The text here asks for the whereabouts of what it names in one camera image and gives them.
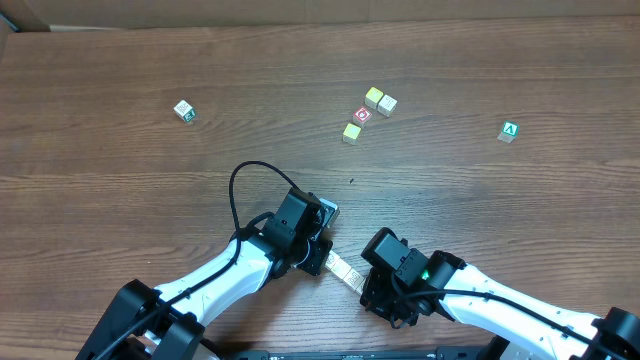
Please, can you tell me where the yellow block cluster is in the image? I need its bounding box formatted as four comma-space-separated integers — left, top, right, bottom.
342, 123, 361, 145
364, 87, 384, 110

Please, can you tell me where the white block upper cluster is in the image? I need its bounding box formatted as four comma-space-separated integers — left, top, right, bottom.
377, 94, 397, 117

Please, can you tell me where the block with green side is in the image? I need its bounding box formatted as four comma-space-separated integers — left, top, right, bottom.
174, 100, 196, 123

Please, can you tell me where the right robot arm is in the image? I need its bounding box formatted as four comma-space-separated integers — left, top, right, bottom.
361, 249, 639, 359

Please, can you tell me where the yellow block lower cluster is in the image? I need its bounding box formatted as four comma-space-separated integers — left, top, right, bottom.
342, 123, 361, 145

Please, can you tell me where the block with blue side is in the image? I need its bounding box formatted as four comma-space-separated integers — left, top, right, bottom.
343, 269, 364, 290

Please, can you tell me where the white patterned block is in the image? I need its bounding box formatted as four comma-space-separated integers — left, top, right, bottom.
325, 250, 341, 273

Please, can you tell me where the green letter block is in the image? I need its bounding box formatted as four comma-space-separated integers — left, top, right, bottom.
497, 121, 520, 143

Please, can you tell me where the red circle block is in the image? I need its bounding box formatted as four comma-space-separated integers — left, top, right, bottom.
352, 106, 372, 128

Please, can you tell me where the yellow block upper cluster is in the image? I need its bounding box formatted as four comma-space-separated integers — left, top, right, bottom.
364, 87, 384, 110

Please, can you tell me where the white block with brush picture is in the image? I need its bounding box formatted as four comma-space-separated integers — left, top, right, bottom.
355, 278, 366, 295

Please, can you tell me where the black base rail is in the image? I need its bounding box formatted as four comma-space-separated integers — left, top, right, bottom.
218, 346, 489, 360

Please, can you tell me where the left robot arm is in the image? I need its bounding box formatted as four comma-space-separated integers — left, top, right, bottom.
77, 233, 286, 359

